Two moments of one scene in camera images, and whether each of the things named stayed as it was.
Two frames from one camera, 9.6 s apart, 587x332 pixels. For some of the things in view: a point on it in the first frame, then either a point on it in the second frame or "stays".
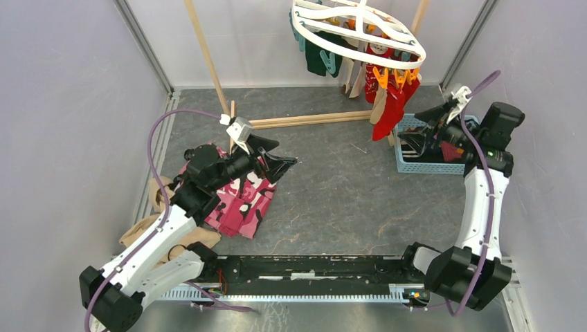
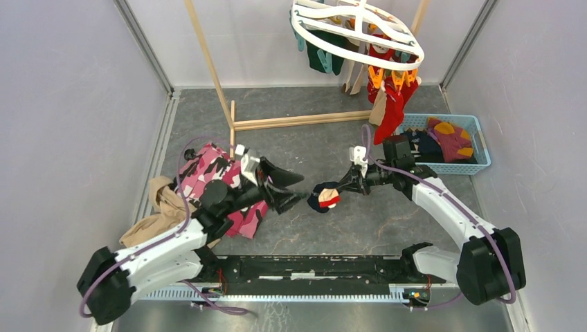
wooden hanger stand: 250,122 stays
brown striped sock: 379,106 stays
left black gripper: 275,167 → 280,178
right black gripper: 435,113 → 359,184
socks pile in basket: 412,141 stays
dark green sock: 315,63 stays
